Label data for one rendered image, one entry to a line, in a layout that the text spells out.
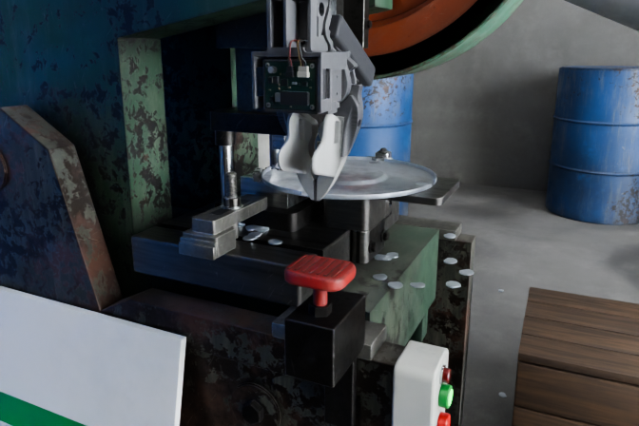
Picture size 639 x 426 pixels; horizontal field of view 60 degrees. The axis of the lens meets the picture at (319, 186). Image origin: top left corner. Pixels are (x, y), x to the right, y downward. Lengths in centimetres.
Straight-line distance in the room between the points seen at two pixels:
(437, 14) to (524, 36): 297
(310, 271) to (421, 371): 19
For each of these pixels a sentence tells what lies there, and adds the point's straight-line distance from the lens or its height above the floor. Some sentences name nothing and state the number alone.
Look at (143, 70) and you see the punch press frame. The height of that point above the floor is 96.
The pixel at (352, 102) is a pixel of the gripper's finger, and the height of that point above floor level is 94.
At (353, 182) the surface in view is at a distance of 87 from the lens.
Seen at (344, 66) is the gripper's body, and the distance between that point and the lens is 53.
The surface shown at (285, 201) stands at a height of 75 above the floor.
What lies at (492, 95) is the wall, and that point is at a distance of 420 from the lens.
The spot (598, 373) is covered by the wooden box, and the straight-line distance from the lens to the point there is 134.
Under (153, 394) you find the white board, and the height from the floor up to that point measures 50.
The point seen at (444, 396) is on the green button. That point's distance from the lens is 72.
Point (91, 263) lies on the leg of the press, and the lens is 96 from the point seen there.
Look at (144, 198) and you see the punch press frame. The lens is 96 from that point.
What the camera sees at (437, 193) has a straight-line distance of 85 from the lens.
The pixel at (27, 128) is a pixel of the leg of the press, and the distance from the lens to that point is 98.
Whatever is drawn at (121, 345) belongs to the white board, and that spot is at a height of 55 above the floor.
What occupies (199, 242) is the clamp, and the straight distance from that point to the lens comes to 80.
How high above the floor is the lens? 99
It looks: 14 degrees down
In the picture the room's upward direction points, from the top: straight up
